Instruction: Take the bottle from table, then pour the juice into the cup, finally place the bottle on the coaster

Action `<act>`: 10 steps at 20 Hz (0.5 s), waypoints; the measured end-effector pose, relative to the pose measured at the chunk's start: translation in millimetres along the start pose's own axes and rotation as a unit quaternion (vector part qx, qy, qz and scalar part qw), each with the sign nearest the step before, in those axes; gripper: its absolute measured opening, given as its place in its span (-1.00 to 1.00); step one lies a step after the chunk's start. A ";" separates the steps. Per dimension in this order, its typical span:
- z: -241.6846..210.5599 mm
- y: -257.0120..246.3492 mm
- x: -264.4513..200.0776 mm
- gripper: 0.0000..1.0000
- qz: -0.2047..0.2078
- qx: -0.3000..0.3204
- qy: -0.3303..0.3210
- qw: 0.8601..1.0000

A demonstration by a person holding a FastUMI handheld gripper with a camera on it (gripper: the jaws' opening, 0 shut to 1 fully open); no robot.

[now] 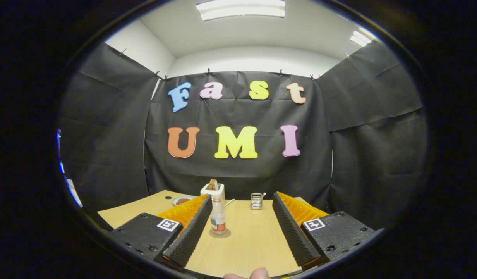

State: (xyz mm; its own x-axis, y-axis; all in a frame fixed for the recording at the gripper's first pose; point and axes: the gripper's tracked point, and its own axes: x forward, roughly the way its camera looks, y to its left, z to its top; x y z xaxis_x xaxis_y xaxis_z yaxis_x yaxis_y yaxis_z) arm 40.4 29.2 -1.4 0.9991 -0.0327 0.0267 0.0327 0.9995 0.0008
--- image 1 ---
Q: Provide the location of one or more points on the round brown coaster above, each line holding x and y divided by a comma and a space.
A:
227, 233

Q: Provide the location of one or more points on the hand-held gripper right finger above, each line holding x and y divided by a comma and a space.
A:
294, 232

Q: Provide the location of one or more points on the wooden table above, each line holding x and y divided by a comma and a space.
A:
254, 240

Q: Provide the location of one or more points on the clear juice bottle red label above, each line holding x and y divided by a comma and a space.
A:
218, 223

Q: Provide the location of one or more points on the small metal rack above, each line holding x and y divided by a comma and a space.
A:
256, 202

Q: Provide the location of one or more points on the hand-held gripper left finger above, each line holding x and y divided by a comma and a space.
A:
192, 232

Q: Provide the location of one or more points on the light green plate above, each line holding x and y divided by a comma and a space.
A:
174, 200

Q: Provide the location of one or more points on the large ceiling light panel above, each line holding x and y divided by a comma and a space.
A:
240, 9

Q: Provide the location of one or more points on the black backdrop cloth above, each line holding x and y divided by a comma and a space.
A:
238, 170

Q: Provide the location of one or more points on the white toaster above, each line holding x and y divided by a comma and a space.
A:
205, 192

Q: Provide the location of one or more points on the brown bread slice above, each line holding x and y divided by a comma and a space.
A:
212, 184

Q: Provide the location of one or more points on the brown sausage piece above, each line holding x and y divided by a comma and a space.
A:
182, 201

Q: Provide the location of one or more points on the small ceiling light panel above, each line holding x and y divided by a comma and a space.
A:
360, 38

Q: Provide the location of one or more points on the white side desk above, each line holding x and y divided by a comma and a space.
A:
74, 193

